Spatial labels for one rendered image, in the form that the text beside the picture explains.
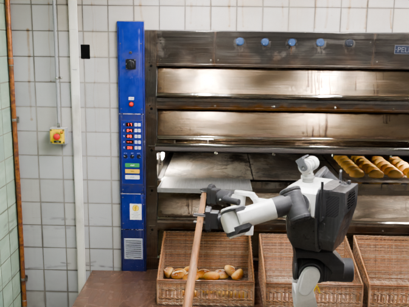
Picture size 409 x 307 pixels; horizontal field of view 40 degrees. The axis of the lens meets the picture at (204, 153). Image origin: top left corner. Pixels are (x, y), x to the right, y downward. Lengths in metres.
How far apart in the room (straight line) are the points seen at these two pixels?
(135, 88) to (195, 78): 0.37
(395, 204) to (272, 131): 0.91
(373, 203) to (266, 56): 1.14
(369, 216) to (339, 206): 1.17
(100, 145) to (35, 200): 0.56
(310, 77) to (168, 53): 0.87
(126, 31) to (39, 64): 0.58
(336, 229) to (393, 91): 1.26
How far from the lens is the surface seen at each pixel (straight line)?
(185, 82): 3.41
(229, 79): 3.41
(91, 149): 3.55
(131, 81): 3.42
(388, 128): 3.59
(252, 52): 3.42
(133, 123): 3.44
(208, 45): 3.41
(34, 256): 3.86
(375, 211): 3.69
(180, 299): 3.25
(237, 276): 3.51
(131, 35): 3.41
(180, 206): 3.56
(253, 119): 3.45
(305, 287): 2.71
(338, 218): 2.54
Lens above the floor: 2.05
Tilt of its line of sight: 12 degrees down
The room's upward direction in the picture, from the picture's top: 1 degrees clockwise
